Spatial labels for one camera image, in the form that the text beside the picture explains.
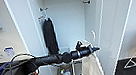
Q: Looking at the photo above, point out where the white clothes hanger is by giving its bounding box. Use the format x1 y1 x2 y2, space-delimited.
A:
41 13 52 23
88 28 98 50

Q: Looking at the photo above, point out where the white wardrobe door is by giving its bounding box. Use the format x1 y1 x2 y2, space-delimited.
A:
2 0 54 75
91 0 136 75

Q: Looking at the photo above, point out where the brown cardboard box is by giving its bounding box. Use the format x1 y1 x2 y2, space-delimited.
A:
54 63 75 75

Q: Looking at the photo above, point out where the white wardrobe carcass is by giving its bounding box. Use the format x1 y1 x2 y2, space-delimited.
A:
25 0 117 75

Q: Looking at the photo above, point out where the black garment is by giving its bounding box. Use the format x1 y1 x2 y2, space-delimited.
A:
40 16 61 56

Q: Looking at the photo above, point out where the grey wire basket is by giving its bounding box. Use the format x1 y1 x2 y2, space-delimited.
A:
72 62 87 75

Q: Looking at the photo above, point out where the black clothes rail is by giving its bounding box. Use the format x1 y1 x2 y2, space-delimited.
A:
39 0 92 13

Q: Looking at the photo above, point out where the blue wall sign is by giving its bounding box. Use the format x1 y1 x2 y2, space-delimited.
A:
3 45 17 59

